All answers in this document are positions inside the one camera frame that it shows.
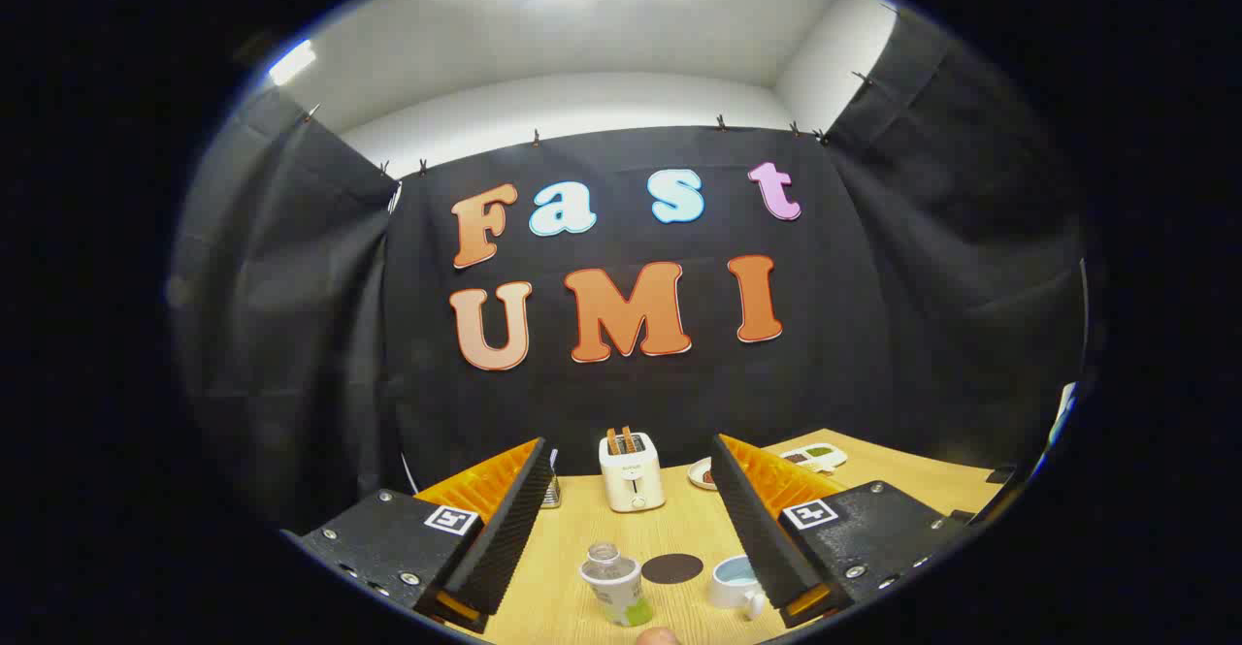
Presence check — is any white divided condiment dish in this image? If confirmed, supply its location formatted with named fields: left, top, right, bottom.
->
left=779, top=443, right=848, bottom=474

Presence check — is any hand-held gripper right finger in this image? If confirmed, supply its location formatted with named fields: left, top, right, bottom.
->
left=711, top=434, right=976, bottom=629

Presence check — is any dark brown round coaster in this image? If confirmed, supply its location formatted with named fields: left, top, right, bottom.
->
left=640, top=554, right=704, bottom=585

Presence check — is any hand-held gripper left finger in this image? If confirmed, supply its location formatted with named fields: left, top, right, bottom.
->
left=281, top=437, right=556, bottom=634

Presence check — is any white toaster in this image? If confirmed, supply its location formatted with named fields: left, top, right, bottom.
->
left=599, top=432, right=667, bottom=513

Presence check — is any black backdrop cloth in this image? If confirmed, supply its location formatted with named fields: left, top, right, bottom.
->
left=167, top=10, right=1088, bottom=534

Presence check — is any white cup with blue inside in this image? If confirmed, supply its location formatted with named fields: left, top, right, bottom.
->
left=708, top=555, right=769, bottom=621

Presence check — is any bright ceiling light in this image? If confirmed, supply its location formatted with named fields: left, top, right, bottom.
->
left=269, top=39, right=318, bottom=86

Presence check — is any wooden table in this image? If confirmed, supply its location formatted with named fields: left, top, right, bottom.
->
left=427, top=429, right=1005, bottom=645

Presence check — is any clear bottle with white label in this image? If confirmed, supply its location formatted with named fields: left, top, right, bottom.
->
left=579, top=543, right=656, bottom=627

